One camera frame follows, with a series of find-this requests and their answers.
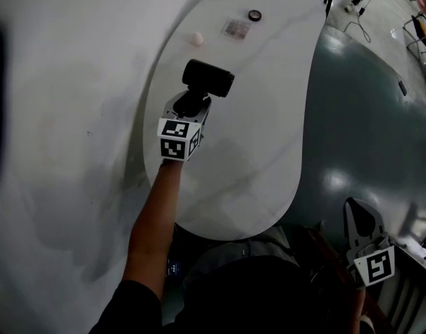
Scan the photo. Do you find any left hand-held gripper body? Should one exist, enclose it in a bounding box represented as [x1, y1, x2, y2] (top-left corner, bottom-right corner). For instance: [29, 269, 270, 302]
[157, 111, 203, 162]

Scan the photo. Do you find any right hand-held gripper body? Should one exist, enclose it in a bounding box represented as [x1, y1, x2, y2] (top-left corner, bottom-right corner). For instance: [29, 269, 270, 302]
[345, 233, 395, 288]

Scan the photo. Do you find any black cylindrical object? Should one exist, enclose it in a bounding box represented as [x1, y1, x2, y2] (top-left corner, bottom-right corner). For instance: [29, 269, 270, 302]
[173, 58, 235, 117]

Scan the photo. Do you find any white kidney-shaped table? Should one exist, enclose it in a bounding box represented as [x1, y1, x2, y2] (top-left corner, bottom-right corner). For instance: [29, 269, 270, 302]
[142, 0, 327, 241]

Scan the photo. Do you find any person's left forearm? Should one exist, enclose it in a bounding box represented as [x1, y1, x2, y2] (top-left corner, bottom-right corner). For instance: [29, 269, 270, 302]
[122, 158, 184, 302]

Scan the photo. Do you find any person's right forearm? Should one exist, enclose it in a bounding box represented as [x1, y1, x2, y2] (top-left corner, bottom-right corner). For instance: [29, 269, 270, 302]
[352, 285, 369, 324]

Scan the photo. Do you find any dark green round rug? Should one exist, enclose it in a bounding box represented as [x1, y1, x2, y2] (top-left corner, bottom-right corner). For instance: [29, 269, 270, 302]
[278, 24, 426, 253]

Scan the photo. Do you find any person's clothed body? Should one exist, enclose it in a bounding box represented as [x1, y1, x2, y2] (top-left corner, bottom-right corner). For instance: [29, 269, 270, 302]
[90, 224, 339, 334]

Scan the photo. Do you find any orange and black chair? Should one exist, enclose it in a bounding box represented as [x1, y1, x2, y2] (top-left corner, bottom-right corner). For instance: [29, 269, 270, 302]
[404, 14, 426, 62]

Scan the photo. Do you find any black floor cable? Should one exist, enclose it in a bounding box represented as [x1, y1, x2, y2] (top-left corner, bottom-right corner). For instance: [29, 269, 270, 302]
[343, 0, 373, 43]

